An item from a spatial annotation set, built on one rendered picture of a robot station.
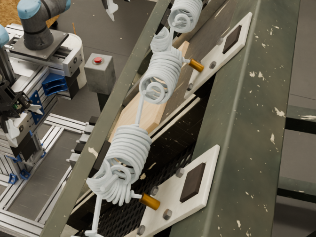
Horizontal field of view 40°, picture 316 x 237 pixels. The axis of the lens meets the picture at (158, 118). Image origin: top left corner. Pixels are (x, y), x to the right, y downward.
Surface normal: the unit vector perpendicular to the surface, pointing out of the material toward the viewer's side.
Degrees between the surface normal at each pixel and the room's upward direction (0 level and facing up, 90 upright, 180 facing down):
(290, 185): 0
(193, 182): 57
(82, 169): 33
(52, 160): 0
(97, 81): 90
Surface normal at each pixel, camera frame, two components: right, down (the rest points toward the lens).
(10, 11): -0.37, 0.70
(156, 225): -0.83, -0.51
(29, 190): -0.04, -0.67
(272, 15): 0.49, -0.47
